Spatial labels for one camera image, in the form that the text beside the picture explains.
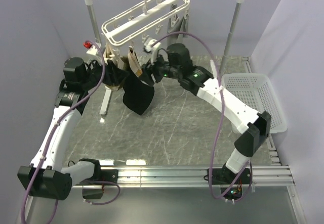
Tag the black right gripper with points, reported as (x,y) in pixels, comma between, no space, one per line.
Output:
(148,70)

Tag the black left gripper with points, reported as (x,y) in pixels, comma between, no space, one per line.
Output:
(114,75)

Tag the khaki underwear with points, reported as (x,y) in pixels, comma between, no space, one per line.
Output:
(115,73)

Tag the black underwear beige waistband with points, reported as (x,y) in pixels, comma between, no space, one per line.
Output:
(137,95)

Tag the white clip hanger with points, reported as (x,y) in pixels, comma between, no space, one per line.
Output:
(135,21)

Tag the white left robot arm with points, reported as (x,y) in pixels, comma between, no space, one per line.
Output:
(45,176)

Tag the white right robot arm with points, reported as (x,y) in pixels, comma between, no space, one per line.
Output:
(253,126)

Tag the grey hanging underwear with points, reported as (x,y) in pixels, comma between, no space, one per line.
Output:
(177,24)

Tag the white plastic basket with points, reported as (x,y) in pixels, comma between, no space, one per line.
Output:
(256,91)

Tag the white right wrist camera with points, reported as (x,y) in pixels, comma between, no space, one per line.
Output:
(151,46)

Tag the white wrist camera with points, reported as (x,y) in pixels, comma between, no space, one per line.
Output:
(151,46)
(92,51)

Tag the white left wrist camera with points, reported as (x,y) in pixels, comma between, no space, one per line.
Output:
(92,51)

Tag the aluminium mounting rail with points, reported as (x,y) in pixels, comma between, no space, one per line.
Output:
(187,176)

